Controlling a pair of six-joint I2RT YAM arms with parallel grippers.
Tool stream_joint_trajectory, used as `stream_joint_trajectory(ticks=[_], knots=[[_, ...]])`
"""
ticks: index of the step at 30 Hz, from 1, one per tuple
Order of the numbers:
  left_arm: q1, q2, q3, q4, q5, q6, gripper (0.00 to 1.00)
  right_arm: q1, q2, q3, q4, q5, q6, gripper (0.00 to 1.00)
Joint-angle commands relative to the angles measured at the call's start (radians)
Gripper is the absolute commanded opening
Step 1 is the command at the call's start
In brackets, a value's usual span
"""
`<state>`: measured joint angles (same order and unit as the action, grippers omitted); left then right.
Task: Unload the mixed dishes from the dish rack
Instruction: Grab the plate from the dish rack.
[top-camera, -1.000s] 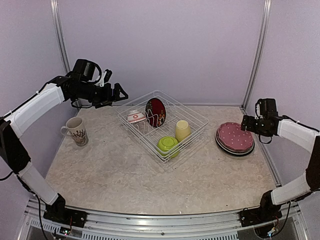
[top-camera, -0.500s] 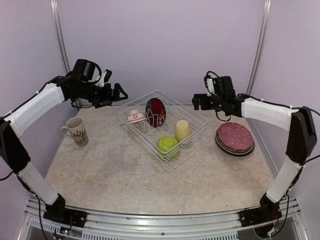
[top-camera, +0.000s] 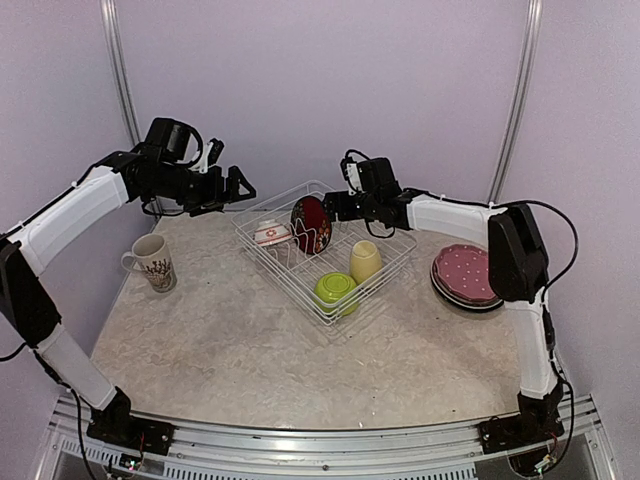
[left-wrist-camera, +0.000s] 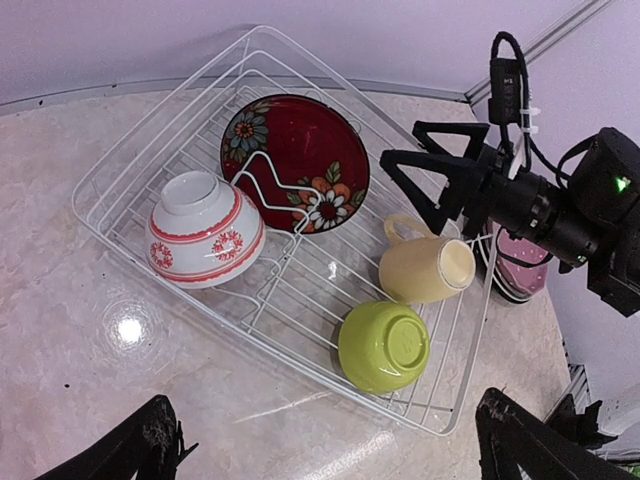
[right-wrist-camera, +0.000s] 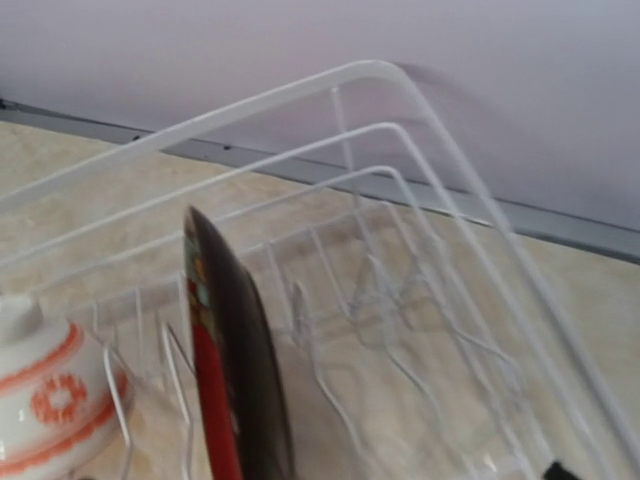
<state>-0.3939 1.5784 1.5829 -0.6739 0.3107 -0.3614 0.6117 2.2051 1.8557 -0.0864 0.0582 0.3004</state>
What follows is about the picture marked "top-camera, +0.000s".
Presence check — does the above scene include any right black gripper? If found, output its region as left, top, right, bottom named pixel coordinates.
left=323, top=190, right=380, bottom=221

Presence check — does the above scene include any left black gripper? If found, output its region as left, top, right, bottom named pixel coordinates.
left=147, top=161, right=257, bottom=216

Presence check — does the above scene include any dark brown plate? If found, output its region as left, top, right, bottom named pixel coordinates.
left=290, top=195, right=332, bottom=255

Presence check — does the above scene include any white floral mug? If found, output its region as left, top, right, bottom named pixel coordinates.
left=121, top=234, right=177, bottom=294

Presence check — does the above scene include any pink polka dot plate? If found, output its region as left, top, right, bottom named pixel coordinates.
left=433, top=244, right=498, bottom=303

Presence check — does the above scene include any black striped rim plate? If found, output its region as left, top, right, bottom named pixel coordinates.
left=430, top=262, right=504, bottom=314

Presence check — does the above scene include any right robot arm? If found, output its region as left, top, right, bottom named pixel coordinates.
left=323, top=188, right=563, bottom=444

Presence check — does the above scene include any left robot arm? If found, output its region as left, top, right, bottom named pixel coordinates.
left=1, top=146, right=256, bottom=445

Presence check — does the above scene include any yellow mug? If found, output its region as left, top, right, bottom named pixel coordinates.
left=350, top=240, right=382, bottom=284

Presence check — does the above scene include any white bowl red pattern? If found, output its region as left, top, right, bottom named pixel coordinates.
left=253, top=219, right=291, bottom=246

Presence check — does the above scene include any lime green bowl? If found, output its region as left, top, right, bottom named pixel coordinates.
left=314, top=272, right=360, bottom=316

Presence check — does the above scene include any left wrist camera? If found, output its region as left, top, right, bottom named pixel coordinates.
left=190, top=138, right=224, bottom=174

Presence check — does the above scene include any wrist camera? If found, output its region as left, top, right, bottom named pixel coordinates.
left=190, top=138, right=224, bottom=174
left=340, top=149, right=401, bottom=198

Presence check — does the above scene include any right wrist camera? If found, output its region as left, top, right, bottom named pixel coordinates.
left=340, top=149, right=401, bottom=198

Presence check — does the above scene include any white wire dish rack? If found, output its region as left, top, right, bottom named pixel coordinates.
left=232, top=180, right=416, bottom=325

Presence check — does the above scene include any left aluminium frame post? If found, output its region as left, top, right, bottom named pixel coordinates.
left=99, top=0, right=141, bottom=146

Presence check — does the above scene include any aluminium frame post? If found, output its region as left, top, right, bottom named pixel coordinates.
left=99, top=0, right=141, bottom=146
left=487, top=0, right=543, bottom=203

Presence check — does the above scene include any front aluminium rail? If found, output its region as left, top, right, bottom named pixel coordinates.
left=32, top=394, right=616, bottom=480

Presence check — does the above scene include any right aluminium frame post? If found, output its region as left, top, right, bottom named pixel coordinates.
left=487, top=0, right=543, bottom=203

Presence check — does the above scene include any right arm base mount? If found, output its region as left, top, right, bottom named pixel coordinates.
left=478, top=414, right=565, bottom=454

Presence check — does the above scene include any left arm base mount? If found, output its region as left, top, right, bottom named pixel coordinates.
left=87, top=416, right=175, bottom=456

